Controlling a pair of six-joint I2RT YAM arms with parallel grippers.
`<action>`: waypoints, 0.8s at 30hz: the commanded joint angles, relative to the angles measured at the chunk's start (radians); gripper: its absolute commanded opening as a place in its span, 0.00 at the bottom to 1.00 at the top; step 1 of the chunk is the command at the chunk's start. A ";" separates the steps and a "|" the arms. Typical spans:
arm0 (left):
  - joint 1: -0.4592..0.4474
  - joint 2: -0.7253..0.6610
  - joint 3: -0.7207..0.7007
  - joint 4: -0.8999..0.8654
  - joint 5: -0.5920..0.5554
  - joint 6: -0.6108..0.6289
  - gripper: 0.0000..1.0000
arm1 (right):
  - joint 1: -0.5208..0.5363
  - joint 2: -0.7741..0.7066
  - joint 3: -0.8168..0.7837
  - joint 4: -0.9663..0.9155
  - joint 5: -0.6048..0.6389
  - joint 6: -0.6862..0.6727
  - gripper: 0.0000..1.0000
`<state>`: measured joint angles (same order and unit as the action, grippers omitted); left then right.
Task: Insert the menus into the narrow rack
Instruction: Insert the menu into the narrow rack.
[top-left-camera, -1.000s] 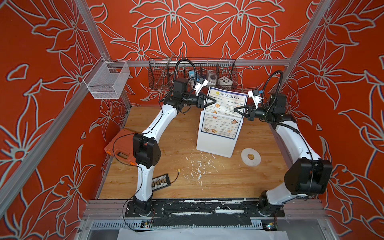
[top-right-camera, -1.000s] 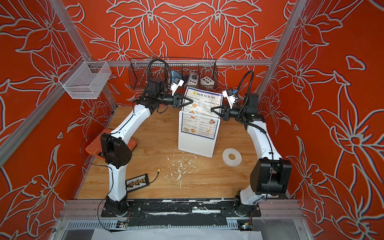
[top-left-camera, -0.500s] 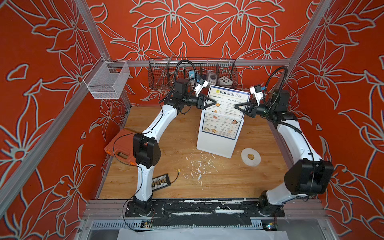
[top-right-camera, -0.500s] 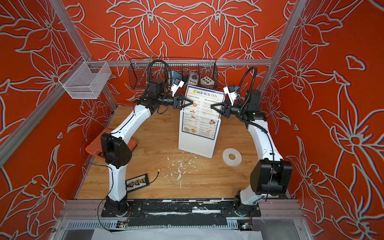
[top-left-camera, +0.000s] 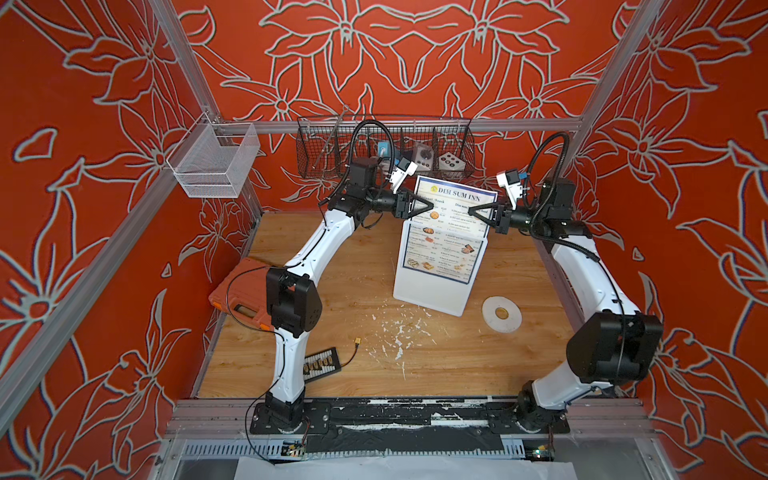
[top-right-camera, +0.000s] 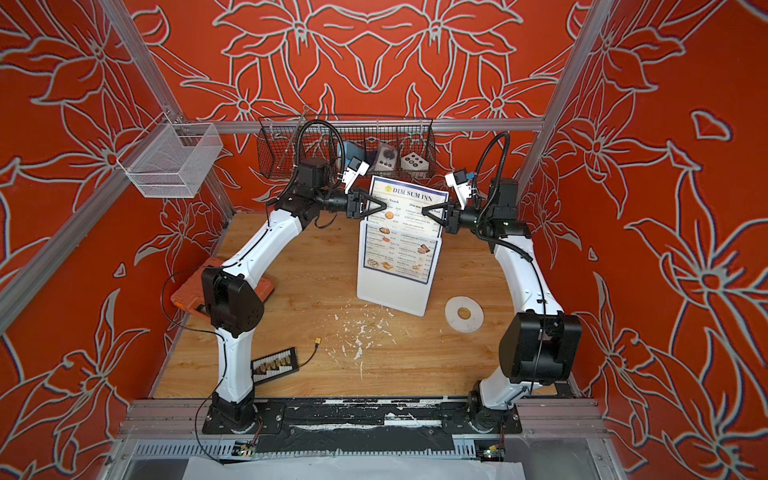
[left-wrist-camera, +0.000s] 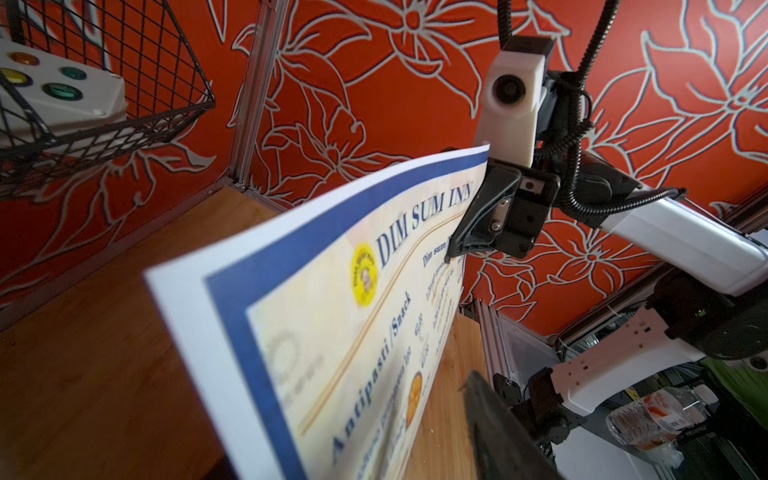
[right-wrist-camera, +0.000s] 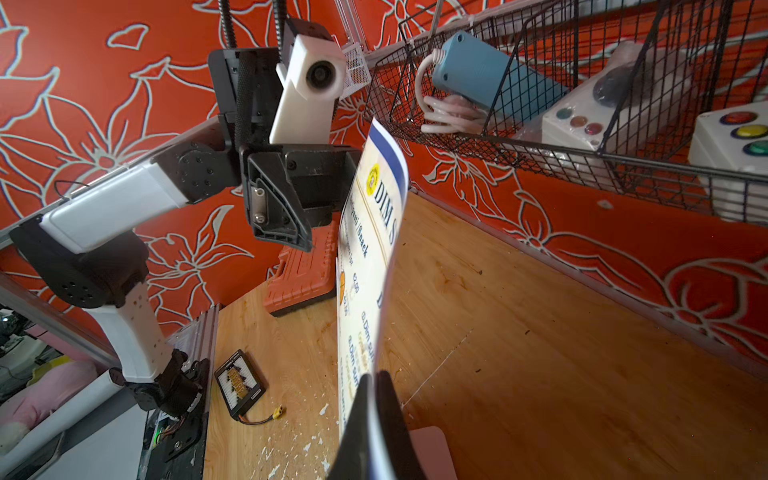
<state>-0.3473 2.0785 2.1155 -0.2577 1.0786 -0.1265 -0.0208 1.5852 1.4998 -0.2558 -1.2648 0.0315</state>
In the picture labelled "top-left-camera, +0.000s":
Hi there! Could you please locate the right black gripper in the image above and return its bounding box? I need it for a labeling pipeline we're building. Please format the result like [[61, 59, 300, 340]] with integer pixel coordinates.
[[469, 200, 548, 239]]

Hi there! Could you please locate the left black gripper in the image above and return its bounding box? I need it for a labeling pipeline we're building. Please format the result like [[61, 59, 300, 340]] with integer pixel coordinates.
[[365, 186, 433, 223]]

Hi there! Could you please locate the laminated dim sum menu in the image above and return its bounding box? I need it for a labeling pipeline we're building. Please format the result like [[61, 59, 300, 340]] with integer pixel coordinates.
[[402, 176, 498, 285]]

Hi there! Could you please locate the white narrow menu rack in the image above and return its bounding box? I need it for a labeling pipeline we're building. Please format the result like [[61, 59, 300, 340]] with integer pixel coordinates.
[[393, 220, 488, 317]]

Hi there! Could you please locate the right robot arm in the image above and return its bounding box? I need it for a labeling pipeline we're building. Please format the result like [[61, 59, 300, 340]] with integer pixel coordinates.
[[467, 132, 663, 433]]

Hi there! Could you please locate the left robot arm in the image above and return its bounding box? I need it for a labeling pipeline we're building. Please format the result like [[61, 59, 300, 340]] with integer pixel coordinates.
[[264, 119, 434, 431]]

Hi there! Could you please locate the white button box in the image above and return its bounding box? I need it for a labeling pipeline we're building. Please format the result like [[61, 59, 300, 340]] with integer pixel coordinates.
[[438, 152, 466, 181]]

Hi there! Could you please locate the grey device with knob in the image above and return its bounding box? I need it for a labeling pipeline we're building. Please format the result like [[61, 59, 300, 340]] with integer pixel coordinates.
[[411, 143, 435, 173]]

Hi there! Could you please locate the blue box in basket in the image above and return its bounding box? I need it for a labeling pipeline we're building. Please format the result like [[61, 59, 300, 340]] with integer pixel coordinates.
[[377, 141, 400, 164]]

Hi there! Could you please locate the white tape roll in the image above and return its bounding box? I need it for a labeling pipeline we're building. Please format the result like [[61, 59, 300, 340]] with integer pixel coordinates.
[[481, 296, 523, 334]]

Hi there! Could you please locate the black board with connectors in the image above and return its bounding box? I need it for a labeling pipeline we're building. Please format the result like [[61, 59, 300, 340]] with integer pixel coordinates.
[[302, 347, 342, 383]]

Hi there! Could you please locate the orange plastic tool case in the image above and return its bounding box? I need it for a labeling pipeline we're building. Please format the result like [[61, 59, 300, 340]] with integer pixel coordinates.
[[208, 258, 274, 333]]

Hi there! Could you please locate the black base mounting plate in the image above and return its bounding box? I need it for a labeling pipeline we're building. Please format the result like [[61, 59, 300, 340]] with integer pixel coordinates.
[[248, 397, 571, 436]]

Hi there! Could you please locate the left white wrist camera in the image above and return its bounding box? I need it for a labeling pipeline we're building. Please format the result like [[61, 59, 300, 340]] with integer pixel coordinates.
[[389, 158, 418, 193]]

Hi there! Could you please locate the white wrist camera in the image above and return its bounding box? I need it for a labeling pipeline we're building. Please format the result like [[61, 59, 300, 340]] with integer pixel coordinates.
[[496, 169, 528, 210], [389, 158, 418, 193]]

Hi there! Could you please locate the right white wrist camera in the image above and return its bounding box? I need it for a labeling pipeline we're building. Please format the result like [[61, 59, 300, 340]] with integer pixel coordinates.
[[496, 169, 528, 210]]

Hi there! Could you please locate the black wire wall basket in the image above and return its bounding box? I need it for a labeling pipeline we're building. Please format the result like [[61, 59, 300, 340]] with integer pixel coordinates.
[[296, 114, 476, 182]]

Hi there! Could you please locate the clear plastic wall bin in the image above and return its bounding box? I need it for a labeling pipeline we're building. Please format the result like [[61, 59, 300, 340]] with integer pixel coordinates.
[[167, 123, 261, 199]]

